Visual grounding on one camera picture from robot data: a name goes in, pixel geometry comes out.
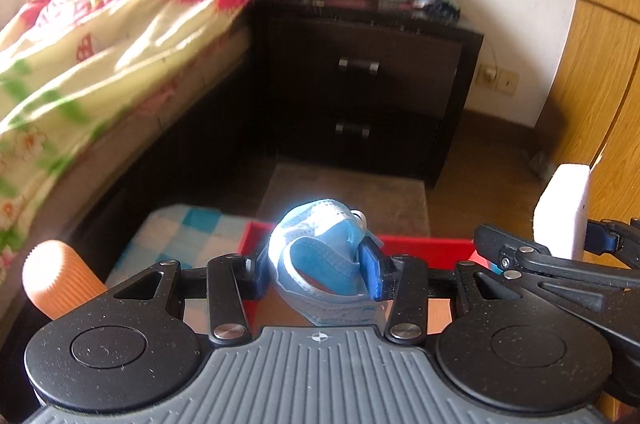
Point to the wooden wardrobe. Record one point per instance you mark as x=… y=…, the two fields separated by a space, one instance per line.
x=591 y=115

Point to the orange ribbed bottle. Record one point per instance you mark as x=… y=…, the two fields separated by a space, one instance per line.
x=57 y=280

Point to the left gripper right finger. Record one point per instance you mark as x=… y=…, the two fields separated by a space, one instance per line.
x=401 y=280

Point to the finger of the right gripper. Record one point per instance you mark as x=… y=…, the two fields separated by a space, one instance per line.
x=621 y=240
x=500 y=247

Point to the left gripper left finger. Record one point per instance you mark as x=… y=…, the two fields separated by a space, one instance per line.
x=233 y=279

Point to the red cardboard box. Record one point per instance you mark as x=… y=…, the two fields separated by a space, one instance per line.
x=271 y=310

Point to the dark wooden nightstand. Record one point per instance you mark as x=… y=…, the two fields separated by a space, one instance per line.
x=363 y=85

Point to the brown low stool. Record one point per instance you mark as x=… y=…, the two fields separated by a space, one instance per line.
x=392 y=205

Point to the blue checkered cloth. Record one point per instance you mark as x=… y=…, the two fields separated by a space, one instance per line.
x=192 y=235

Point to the wall power socket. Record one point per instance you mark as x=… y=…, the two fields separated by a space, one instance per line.
x=497 y=79

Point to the blue face mask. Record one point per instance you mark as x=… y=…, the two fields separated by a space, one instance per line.
x=314 y=264

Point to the white sponge block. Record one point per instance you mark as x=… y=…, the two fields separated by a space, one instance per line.
x=560 y=216

